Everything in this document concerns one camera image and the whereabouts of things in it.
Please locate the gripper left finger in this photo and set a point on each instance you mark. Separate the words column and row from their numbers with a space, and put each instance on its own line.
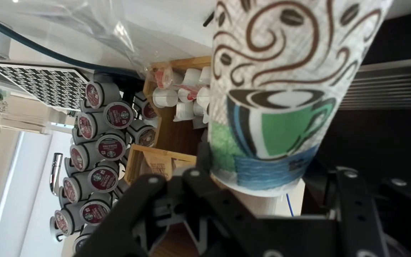
column 205, row 200

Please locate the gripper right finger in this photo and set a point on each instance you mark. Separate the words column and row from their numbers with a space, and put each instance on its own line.
column 359, row 214

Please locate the paper cup with coffee print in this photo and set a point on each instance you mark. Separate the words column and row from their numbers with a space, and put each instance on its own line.
column 280, row 107

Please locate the row of brown paper packets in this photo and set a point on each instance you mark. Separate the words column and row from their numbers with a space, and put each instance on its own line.
column 157, row 165

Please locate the wooden organizer box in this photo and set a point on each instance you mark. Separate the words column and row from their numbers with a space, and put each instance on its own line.
column 173, row 137

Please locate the black coffee machine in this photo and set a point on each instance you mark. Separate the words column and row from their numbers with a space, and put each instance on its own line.
column 387, row 135

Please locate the heap of white creamer cups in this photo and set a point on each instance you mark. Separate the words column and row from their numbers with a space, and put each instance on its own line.
column 184, row 100

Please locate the coffee pod rack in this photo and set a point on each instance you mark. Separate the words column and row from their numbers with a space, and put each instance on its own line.
column 129, row 92

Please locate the chrome tap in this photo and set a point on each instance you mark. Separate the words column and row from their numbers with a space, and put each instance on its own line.
column 56, row 171

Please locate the black and white marker board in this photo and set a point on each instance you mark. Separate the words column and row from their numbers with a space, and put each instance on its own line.
column 41, row 84

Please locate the clear plastic bag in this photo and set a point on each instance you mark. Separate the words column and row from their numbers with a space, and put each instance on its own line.
column 95, row 21

